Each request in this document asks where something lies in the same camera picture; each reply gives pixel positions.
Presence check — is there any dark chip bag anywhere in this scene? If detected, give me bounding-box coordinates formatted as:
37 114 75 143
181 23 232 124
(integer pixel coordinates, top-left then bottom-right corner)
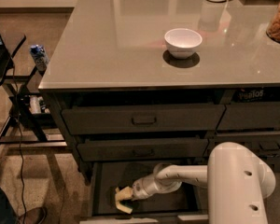
232 87 280 103

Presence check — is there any middle left drawer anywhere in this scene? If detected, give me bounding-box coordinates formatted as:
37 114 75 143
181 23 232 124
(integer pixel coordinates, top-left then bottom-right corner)
77 137 208 161

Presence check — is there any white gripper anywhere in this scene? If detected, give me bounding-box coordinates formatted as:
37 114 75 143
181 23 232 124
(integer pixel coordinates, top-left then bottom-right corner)
115 178 149 201

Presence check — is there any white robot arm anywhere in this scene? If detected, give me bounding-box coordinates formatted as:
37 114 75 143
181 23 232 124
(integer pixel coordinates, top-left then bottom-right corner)
115 142 276 224

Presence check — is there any open bottom left drawer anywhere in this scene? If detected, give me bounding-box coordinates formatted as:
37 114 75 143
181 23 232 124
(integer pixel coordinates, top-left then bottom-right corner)
79 160 208 224

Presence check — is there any bottom right drawer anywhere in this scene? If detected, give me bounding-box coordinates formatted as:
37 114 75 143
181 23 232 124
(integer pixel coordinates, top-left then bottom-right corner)
265 158 280 173

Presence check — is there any green and yellow sponge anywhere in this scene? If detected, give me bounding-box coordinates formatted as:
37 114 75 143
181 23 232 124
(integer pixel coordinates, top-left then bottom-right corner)
115 200 133 214

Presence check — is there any plastic water bottle blue cap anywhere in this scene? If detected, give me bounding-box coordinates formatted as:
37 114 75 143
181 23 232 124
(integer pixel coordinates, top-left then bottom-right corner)
30 45 49 72

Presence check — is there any top left drawer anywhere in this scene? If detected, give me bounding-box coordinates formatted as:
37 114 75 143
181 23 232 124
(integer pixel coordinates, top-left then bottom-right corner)
61 104 225 135

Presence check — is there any black cable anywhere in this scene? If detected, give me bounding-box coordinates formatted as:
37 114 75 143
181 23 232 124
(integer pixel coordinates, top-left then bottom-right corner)
8 56 31 224

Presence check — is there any black side table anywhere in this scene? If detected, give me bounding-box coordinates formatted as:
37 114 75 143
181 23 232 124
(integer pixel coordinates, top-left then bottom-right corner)
0 33 63 146

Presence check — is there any top right drawer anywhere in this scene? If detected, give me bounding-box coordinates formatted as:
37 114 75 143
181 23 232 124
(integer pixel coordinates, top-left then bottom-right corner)
217 102 280 131

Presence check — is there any white bowl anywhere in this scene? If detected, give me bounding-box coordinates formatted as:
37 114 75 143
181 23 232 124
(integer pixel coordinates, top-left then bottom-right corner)
164 28 203 59

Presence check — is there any brown shoe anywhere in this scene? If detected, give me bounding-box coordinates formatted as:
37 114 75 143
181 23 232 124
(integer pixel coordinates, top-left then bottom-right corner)
17 207 47 224

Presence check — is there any middle right drawer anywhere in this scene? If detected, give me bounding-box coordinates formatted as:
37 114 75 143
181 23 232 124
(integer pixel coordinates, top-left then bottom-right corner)
204 131 280 158

